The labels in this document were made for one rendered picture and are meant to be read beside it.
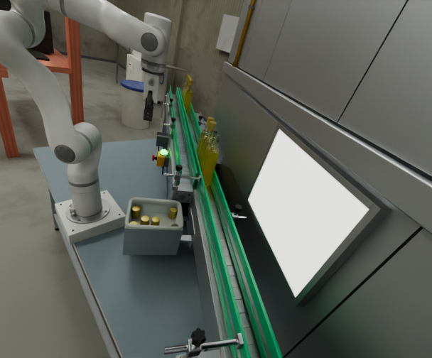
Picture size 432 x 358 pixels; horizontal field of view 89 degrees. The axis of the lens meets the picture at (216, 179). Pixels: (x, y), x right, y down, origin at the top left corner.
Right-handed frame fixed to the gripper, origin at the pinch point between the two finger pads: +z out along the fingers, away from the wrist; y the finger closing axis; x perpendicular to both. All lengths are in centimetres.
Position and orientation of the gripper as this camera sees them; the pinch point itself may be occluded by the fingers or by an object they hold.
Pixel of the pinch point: (148, 113)
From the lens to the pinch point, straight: 92.5
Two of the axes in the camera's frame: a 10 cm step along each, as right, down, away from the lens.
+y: -1.9, -5.7, 8.0
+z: -2.6, 8.2, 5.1
